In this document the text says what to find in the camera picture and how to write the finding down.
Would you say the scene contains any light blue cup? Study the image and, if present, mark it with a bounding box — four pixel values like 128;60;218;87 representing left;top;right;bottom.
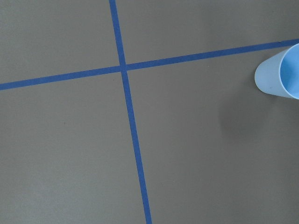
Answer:
254;44;299;99

